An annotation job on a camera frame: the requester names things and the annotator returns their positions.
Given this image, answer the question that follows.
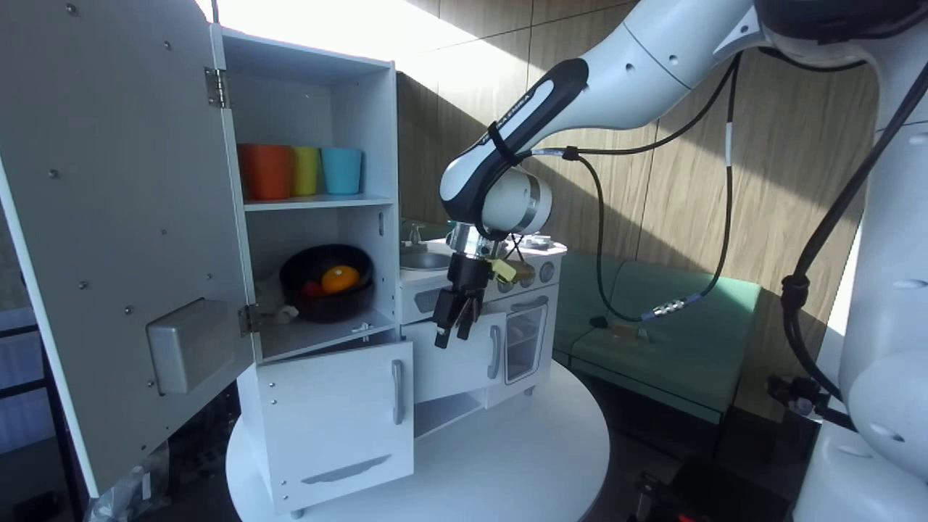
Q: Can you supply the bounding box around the oven door with window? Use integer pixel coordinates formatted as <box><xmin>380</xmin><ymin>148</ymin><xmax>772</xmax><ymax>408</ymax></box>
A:
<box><xmin>505</xmin><ymin>296</ymin><xmax>547</xmax><ymax>383</ymax></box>

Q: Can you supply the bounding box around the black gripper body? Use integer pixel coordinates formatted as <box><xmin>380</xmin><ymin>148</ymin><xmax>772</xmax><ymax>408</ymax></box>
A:
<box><xmin>432</xmin><ymin>224</ymin><xmax>492</xmax><ymax>347</ymax></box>

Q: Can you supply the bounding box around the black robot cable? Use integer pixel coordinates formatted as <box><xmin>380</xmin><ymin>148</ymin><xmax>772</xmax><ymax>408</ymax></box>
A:
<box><xmin>535</xmin><ymin>51</ymin><xmax>747</xmax><ymax>324</ymax></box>

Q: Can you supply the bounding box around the black bowl with fruit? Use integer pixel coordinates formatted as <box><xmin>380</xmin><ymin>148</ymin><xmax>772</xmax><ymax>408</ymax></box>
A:
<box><xmin>277</xmin><ymin>243</ymin><xmax>374</xmax><ymax>321</ymax></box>

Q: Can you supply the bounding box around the orange cup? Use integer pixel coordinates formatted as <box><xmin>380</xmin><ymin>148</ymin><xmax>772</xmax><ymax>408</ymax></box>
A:
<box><xmin>237</xmin><ymin>144</ymin><xmax>292</xmax><ymax>204</ymax></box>

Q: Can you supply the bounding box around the tall cabinet door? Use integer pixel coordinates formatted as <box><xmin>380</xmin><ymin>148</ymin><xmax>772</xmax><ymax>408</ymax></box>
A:
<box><xmin>0</xmin><ymin>0</ymin><xmax>251</xmax><ymax>495</ymax></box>

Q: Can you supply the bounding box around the white toy kitchen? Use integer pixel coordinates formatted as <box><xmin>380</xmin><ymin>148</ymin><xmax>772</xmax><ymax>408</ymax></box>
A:
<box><xmin>206</xmin><ymin>24</ymin><xmax>569</xmax><ymax>515</ymax></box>

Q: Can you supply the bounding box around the blue cup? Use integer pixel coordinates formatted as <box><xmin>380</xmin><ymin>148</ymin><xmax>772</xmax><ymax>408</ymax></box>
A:
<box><xmin>322</xmin><ymin>148</ymin><xmax>361</xmax><ymax>195</ymax></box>

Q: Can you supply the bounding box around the round white table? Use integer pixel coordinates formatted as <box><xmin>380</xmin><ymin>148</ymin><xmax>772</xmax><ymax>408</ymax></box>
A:
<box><xmin>225</xmin><ymin>362</ymin><xmax>611</xmax><ymax>522</ymax></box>

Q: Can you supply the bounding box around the green cup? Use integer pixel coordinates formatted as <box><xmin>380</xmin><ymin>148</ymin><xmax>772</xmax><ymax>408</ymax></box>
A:
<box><xmin>292</xmin><ymin>144</ymin><xmax>318</xmax><ymax>198</ymax></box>

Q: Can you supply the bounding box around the green padded bench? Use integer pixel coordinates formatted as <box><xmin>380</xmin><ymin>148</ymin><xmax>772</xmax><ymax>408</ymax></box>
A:
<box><xmin>554</xmin><ymin>256</ymin><xmax>760</xmax><ymax>424</ymax></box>

